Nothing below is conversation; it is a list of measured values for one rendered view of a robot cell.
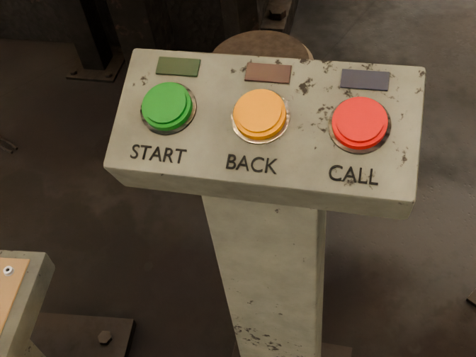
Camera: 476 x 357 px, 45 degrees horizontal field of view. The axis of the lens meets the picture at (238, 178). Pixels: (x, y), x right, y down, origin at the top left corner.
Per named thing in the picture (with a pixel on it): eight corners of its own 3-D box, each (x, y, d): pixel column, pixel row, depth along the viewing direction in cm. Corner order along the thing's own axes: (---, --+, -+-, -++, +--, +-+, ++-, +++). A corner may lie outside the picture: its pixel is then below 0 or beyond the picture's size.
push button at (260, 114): (241, 95, 46) (237, 85, 44) (290, 100, 45) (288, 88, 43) (232, 142, 44) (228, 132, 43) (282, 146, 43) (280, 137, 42)
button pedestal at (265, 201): (224, 327, 97) (142, 27, 50) (367, 351, 92) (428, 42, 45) (200, 423, 88) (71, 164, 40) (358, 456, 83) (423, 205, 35)
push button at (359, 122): (335, 103, 44) (335, 92, 42) (388, 108, 43) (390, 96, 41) (329, 151, 43) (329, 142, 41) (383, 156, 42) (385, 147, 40)
